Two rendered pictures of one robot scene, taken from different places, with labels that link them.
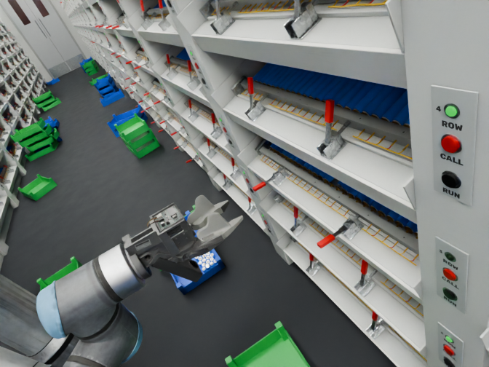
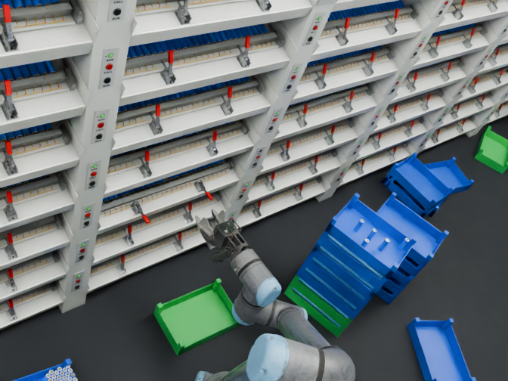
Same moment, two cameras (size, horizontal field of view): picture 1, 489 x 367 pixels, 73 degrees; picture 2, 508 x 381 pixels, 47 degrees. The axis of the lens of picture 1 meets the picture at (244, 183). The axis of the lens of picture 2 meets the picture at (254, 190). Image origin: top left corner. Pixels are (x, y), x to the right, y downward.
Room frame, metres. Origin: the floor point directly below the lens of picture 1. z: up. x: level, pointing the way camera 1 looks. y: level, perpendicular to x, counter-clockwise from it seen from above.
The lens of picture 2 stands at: (1.26, 1.08, 2.12)
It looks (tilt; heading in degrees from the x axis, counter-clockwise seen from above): 46 degrees down; 229
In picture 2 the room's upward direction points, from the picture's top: 25 degrees clockwise
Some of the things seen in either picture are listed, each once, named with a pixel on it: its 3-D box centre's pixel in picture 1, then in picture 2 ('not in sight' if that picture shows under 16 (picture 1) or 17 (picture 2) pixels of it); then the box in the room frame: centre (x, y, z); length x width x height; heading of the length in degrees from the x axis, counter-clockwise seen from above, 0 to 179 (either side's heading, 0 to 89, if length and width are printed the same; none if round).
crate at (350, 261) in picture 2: not in sight; (363, 246); (-0.15, 0.18, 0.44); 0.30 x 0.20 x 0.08; 121
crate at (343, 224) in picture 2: not in sight; (371, 234); (-0.15, 0.18, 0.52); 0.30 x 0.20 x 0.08; 121
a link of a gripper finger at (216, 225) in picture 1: (218, 223); (221, 216); (0.48, 0.07, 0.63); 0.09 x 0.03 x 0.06; 89
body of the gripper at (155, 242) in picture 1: (163, 242); (230, 241); (0.49, 0.18, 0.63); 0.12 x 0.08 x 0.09; 104
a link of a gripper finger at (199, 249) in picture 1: (200, 243); not in sight; (0.48, 0.12, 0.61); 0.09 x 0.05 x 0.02; 89
